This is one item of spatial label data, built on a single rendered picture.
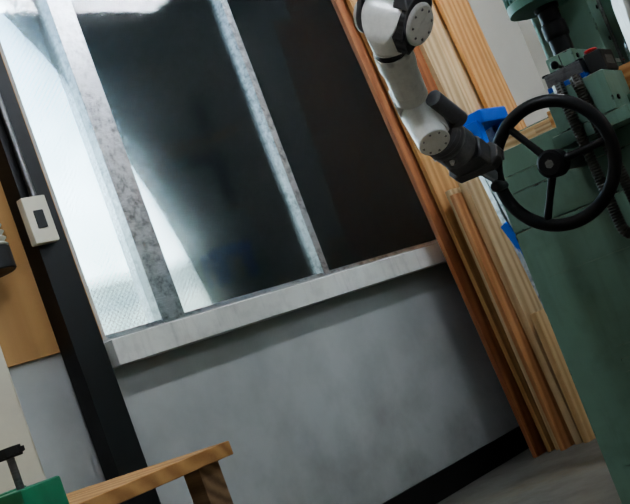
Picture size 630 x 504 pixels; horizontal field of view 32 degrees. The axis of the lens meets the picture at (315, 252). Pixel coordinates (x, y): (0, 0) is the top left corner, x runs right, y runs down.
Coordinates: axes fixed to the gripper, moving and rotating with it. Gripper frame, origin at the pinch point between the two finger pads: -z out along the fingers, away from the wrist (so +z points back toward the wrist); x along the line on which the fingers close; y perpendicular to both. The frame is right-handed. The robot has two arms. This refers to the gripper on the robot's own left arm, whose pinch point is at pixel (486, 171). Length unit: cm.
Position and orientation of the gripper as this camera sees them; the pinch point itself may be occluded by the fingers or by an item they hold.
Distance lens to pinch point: 231.5
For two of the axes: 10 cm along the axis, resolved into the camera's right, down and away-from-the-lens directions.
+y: -0.1, -8.8, 4.8
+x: 7.6, -3.2, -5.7
